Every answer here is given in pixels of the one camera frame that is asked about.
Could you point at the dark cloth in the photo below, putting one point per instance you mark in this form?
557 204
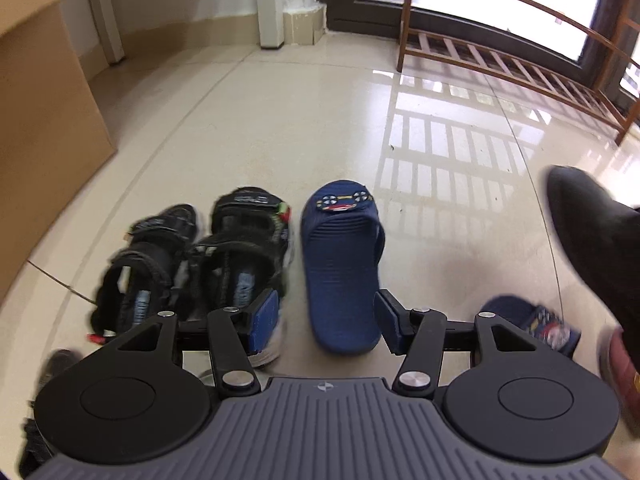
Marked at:
55 367

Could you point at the cardboard box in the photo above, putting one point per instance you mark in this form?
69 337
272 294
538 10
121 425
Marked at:
45 135

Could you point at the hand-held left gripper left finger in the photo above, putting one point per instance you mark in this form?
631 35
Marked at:
265 317

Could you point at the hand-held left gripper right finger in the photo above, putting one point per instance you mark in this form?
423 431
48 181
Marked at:
385 317

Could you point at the black ankle boot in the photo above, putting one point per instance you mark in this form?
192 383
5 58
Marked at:
595 230

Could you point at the blue slide sandal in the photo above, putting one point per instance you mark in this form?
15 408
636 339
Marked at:
530 320
340 270

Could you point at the wooden shoe rack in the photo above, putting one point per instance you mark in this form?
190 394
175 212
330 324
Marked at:
500 60

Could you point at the black sport sandal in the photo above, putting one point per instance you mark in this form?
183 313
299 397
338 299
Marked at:
240 240
140 270

